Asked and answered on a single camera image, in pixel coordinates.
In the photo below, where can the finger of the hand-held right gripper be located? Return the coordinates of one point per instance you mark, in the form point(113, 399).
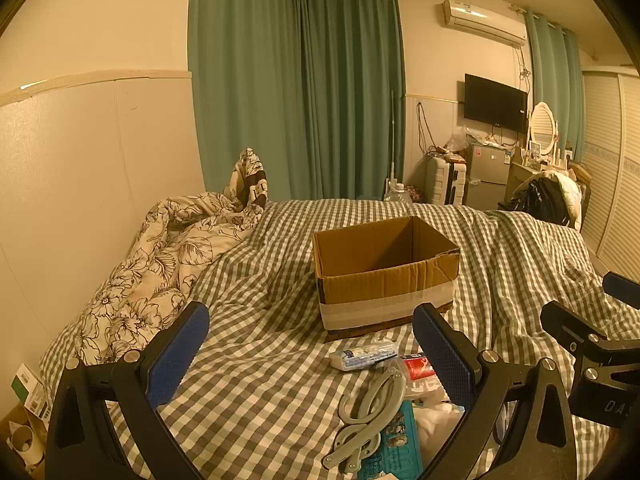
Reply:
point(622, 290)
point(570, 322)

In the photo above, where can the white oval vanity mirror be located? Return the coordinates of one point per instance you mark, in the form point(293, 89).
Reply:
point(543, 127)

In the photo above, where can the dressing table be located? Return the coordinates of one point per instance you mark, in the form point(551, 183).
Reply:
point(520, 172)

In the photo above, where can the black wall television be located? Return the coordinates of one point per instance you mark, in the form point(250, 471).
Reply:
point(495, 102)

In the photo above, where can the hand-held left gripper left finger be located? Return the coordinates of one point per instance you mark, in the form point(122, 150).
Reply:
point(177, 355)

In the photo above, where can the small silver fridge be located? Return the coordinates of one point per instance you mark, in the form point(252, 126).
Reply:
point(489, 172)

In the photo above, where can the louvred white wardrobe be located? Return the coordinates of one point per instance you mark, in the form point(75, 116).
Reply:
point(612, 170)

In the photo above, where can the white plastic bag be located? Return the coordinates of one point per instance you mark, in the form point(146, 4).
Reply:
point(435, 425)

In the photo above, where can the clear water bottle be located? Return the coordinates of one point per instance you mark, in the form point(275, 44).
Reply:
point(398, 193)

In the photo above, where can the grey folding hanger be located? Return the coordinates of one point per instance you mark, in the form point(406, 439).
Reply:
point(372, 400)

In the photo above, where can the white air conditioner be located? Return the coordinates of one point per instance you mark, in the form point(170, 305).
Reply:
point(482, 20)

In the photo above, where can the narrow green curtain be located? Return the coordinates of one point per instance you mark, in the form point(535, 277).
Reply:
point(555, 75)

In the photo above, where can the white mop pole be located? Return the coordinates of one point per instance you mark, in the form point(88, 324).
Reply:
point(394, 130)

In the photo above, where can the pocket tissue pack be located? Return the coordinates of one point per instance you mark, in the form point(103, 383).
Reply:
point(362, 355)

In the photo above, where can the floral black white quilt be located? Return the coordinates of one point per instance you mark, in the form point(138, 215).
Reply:
point(165, 260)

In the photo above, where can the white cloth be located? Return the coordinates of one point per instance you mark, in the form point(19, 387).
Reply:
point(570, 195)

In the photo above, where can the clear plastic bag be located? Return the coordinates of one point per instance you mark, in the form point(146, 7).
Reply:
point(459, 141)

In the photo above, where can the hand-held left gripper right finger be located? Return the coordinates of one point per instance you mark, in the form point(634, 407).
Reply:
point(445, 355)

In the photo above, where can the red white packet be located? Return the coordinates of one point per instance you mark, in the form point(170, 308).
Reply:
point(417, 366)

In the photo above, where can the teal printed packet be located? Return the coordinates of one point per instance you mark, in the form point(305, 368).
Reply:
point(395, 440)

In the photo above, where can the cardboard box with tubes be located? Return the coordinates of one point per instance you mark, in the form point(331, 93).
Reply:
point(20, 440)

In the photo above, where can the grey checkered blanket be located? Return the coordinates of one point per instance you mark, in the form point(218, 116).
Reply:
point(270, 310)

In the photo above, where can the green white box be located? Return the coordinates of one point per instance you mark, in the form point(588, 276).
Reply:
point(30, 390)

